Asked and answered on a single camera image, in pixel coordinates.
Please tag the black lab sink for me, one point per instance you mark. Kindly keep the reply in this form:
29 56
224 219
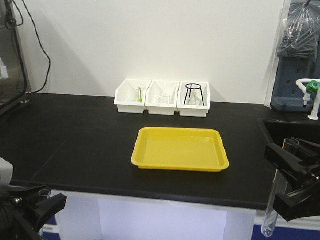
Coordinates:
275 131

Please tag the left white storage bin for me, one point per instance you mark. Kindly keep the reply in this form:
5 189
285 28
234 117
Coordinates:
126 96

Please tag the yellow plastic tray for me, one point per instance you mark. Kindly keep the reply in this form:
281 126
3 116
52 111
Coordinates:
182 149

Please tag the clear glass beaker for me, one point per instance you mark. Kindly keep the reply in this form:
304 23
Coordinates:
163 99

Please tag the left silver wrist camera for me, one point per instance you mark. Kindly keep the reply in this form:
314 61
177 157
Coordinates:
6 172

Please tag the grey metal cabinet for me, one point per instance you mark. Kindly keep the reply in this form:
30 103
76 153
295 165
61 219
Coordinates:
14 84

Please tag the white bench cabinet front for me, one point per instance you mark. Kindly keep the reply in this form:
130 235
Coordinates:
89 216

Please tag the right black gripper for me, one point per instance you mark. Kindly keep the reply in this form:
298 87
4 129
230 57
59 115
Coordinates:
303 167

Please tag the clear glass flask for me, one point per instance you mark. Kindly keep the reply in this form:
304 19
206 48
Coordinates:
193 99

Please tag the white storage bin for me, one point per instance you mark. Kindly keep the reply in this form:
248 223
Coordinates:
193 111
126 96
159 87

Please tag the right white storage bin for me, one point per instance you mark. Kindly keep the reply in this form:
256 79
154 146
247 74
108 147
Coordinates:
193 111

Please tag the tall clear test tube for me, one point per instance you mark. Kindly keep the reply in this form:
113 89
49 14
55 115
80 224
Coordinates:
279 186

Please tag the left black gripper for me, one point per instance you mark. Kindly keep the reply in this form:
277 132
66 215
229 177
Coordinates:
13 204

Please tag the glass with green stirrer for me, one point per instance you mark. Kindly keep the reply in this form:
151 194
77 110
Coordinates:
140 94

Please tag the middle white storage bin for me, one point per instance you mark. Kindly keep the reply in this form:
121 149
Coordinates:
159 87

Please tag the black wire tripod stand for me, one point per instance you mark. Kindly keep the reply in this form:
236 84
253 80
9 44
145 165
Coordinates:
194 87

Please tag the short clear test tube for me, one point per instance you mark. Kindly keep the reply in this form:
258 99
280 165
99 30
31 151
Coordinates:
44 194

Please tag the clear plastic wrapped rods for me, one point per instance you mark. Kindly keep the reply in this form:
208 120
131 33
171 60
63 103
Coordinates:
301 35

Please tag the blue pegboard drying rack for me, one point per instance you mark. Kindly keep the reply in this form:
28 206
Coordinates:
286 95

